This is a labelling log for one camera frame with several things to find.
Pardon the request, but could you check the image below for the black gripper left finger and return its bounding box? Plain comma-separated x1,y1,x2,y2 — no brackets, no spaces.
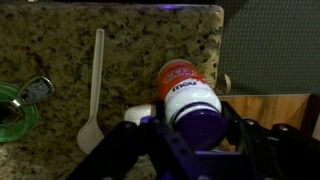
66,99,198,180

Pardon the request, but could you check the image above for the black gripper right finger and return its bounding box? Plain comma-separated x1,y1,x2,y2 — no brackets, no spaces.
220,100,320,180

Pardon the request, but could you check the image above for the white bottle orange label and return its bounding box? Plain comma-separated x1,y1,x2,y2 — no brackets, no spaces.
156,59,230,151

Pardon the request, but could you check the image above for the white plastic spoon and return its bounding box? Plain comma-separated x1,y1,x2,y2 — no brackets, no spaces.
76,28,106,155

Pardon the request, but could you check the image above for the white earbuds case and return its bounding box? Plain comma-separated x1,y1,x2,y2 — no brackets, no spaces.
123,103,157,126

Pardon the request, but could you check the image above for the wooden chair grey seat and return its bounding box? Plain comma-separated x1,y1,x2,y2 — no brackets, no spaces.
214,0,320,141

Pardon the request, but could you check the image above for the green ring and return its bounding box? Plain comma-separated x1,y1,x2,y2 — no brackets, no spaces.
0,82,39,144

